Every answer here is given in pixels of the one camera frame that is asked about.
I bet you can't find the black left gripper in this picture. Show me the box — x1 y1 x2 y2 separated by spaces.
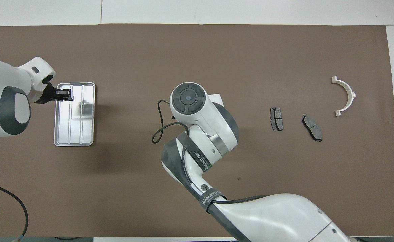
35 83 74 104

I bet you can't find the silver metal tray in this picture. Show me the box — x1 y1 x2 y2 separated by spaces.
53 82 96 147

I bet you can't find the brown table mat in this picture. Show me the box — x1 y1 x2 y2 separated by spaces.
0 24 394 238

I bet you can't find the rectangular dark brake pad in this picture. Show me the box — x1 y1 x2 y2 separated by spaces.
270 107 284 132

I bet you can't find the irregular dark brake pad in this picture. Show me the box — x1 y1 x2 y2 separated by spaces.
301 114 323 142

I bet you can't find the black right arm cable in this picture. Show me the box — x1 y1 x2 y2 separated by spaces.
152 99 268 206

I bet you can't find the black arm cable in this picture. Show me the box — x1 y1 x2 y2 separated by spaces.
0 180 29 241
152 99 268 206

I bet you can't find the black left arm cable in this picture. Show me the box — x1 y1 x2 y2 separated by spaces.
0 180 29 241

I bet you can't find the white half-ring bracket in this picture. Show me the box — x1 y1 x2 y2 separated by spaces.
331 76 356 117

